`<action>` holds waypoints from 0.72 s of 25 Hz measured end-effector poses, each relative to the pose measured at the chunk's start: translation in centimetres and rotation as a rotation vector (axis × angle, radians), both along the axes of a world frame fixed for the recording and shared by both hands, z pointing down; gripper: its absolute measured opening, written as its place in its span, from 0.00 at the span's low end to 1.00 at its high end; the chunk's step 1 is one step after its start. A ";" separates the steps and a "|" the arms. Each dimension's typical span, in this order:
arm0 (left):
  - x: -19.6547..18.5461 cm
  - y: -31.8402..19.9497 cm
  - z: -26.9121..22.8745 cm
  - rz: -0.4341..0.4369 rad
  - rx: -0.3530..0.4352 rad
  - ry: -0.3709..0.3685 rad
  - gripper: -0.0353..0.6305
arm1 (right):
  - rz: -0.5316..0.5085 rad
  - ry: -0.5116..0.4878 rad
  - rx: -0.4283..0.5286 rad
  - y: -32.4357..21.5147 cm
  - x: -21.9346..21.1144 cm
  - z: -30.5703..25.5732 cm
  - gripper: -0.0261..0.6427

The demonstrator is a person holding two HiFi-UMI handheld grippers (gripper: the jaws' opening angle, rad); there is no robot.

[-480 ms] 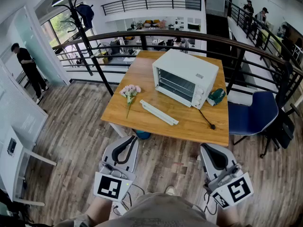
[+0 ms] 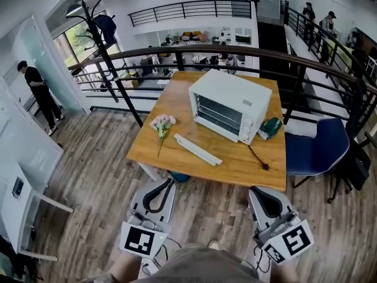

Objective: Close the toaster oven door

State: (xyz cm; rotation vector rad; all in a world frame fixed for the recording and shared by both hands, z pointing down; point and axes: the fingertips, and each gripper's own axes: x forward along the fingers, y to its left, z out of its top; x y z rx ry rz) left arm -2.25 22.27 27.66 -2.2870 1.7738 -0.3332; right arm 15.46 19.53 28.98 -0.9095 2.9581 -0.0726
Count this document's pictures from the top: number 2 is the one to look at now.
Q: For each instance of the dark blue jacket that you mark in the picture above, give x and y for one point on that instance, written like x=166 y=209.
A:
x=106 y=28

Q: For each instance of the white toaster oven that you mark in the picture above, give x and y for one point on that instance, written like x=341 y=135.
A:
x=232 y=90

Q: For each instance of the pink flower bouquet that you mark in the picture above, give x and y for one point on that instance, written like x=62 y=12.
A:
x=162 y=122

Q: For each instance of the green snack packet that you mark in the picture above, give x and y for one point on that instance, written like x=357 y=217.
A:
x=270 y=128

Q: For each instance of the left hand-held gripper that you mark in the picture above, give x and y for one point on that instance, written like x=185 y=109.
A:
x=138 y=240

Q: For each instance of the white desk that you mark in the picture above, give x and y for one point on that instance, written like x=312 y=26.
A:
x=16 y=220

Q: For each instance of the small black wall device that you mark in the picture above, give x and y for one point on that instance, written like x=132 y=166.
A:
x=17 y=187

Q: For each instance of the white toaster oven door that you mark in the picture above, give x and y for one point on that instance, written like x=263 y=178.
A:
x=197 y=149

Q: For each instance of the blue chair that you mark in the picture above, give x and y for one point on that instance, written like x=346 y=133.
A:
x=315 y=149

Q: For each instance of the black coat rack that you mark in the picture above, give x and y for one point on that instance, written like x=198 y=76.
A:
x=101 y=50

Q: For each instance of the black curved railing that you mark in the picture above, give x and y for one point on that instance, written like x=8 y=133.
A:
x=224 y=49

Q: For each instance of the person's right forearm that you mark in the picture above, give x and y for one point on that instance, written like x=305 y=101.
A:
x=284 y=273

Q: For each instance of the khaki shorts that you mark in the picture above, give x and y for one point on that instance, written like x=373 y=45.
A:
x=200 y=267

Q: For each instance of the black balcony railing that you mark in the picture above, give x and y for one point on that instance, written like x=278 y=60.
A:
x=191 y=10

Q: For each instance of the person's shoe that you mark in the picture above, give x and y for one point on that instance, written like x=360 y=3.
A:
x=213 y=244

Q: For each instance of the teal round object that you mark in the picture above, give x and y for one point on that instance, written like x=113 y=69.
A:
x=179 y=176

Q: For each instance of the black walkway railing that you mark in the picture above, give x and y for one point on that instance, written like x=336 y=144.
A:
x=297 y=19

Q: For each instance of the person's left forearm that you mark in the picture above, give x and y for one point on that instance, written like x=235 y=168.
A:
x=125 y=267

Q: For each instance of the black bag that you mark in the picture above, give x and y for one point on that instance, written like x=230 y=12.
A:
x=359 y=169

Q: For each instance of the round ceiling lamp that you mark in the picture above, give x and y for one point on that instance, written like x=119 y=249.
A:
x=73 y=9

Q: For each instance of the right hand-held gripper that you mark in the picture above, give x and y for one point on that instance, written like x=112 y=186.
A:
x=294 y=240

